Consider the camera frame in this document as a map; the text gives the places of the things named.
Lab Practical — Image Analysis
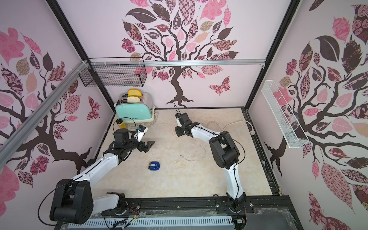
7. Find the yellow bread slice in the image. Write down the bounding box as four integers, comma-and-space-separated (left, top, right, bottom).
127, 89, 143, 97

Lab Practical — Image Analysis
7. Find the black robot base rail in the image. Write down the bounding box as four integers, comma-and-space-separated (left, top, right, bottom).
55, 195, 303, 230

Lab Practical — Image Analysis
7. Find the black wire wall basket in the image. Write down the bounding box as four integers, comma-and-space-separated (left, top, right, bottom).
79, 56, 148, 87

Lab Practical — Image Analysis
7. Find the left aluminium rail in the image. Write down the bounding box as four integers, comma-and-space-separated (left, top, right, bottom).
1, 60, 88, 167

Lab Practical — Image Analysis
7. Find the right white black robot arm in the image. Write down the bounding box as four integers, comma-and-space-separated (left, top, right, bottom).
175, 112, 246, 211

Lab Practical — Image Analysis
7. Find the white power strip cord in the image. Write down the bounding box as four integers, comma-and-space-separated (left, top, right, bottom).
206, 119, 256, 136

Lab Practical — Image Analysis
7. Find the white wire wall basket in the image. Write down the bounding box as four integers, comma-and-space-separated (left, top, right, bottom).
261, 80, 309, 149

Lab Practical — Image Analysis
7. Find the back aluminium rail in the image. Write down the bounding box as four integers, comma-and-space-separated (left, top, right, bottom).
91, 59, 266, 67

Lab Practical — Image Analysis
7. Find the aluminium rail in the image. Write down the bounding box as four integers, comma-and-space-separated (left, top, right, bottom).
1, 60, 88, 167
91, 59, 266, 67

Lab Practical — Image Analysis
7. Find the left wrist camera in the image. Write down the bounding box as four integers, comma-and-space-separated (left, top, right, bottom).
135, 125, 148, 142

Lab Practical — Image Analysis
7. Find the white slotted cable duct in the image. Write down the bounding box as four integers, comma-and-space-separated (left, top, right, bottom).
62, 216, 233, 230

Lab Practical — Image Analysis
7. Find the yellow juice bottle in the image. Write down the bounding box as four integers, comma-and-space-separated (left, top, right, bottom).
116, 118, 127, 129

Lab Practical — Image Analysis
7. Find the pale bread slice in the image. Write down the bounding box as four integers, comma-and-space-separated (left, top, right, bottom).
127, 96, 141, 103

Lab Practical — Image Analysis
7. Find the white toaster power cord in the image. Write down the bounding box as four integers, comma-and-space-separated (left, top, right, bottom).
143, 109, 159, 127

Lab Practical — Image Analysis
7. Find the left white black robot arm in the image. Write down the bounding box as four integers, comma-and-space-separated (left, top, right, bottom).
49, 125, 155, 224

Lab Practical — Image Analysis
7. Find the round pink power strip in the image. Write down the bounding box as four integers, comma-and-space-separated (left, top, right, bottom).
172, 128, 179, 138

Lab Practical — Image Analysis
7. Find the mint green toaster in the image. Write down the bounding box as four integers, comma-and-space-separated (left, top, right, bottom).
115, 93, 155, 124

